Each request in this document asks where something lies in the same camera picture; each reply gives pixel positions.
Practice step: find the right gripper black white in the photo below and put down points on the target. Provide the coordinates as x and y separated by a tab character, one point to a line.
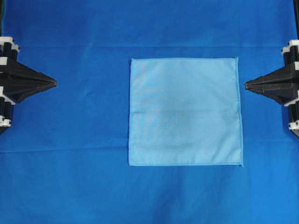
287	95

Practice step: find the dark blue table cloth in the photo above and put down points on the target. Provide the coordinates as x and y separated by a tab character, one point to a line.
64	160

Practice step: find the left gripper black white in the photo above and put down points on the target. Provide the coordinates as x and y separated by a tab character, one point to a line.
12	94

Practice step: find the light blue towel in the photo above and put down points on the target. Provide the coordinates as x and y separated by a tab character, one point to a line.
185	112

